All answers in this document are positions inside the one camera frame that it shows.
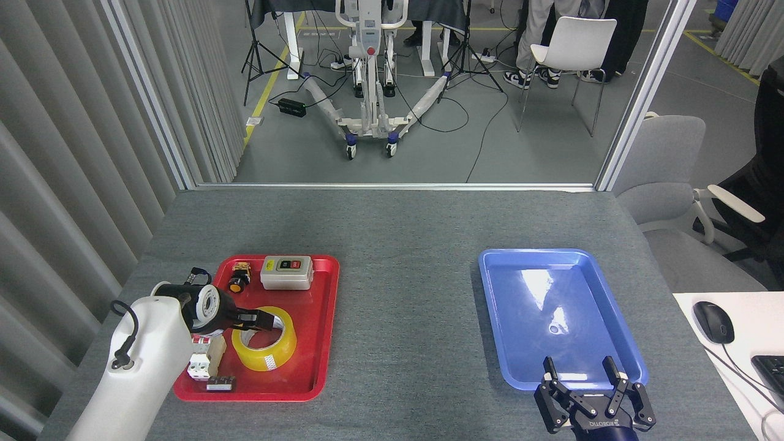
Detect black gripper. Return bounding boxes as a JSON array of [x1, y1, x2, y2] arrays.
[[534, 356, 657, 441], [211, 293, 276, 334]]

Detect yellow tape roll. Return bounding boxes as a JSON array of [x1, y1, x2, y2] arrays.
[[232, 306, 298, 372]]

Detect black orange push button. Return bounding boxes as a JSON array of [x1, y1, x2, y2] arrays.
[[228, 262, 252, 294]]

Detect red plastic tray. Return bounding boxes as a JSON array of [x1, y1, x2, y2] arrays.
[[173, 254, 341, 403]]

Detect white circuit breaker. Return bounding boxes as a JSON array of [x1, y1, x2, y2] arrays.
[[187, 334, 227, 382]]

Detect blue plastic tray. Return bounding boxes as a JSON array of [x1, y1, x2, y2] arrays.
[[478, 248, 649, 391]]

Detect black computer mouse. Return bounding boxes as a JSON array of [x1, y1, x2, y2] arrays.
[[693, 301, 735, 344]]

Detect white desk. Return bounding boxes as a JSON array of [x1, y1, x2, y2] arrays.
[[673, 292, 784, 441]]

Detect black keyboard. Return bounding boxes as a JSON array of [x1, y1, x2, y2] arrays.
[[751, 355, 784, 412]]

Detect grey office chair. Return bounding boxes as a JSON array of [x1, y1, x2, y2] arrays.
[[612, 112, 766, 293]]

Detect grey curtain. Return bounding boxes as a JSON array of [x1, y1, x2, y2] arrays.
[[714, 0, 784, 77], [0, 0, 252, 441]]

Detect white stand on wheels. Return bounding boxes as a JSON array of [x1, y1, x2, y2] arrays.
[[303, 0, 451, 161]]

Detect black tripod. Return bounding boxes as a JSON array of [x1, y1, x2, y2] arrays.
[[438, 0, 504, 104], [241, 0, 304, 106]]

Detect black office chair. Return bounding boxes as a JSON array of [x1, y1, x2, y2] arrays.
[[692, 64, 784, 292]]

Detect person's feet behind table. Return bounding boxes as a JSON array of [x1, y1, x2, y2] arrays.
[[403, 20, 461, 48]]

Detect black-covered table white legs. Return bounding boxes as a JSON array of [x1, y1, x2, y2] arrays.
[[248, 0, 472, 80]]

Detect white plastic chair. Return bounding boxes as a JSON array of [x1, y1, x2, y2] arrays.
[[516, 17, 617, 138]]

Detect standing person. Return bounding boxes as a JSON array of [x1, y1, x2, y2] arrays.
[[576, 0, 649, 83]]

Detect person in chair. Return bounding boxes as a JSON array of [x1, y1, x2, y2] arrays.
[[503, 0, 607, 90]]

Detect white two-button switch box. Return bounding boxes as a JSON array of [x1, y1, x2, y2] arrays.
[[260, 255, 314, 291]]

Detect black mouse cable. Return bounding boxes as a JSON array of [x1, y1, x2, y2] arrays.
[[704, 343, 784, 441]]

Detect silver table edge rail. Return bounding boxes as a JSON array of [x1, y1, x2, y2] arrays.
[[195, 182, 598, 192]]

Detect silver post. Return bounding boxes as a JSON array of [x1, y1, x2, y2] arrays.
[[595, 0, 699, 192], [101, 0, 198, 190]]

